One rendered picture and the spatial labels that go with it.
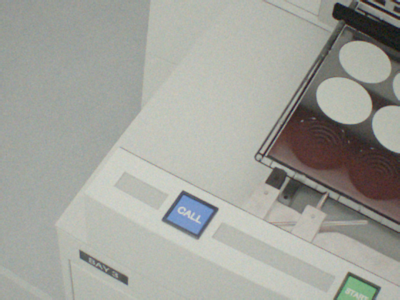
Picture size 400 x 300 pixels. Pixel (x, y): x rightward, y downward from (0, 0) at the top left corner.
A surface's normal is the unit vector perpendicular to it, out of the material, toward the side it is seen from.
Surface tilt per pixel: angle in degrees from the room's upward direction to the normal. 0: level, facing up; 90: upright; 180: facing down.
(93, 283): 90
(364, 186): 0
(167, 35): 90
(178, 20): 90
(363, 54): 0
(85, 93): 0
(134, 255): 90
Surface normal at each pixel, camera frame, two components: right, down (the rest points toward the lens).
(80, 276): -0.49, 0.67
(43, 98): 0.08, -0.59
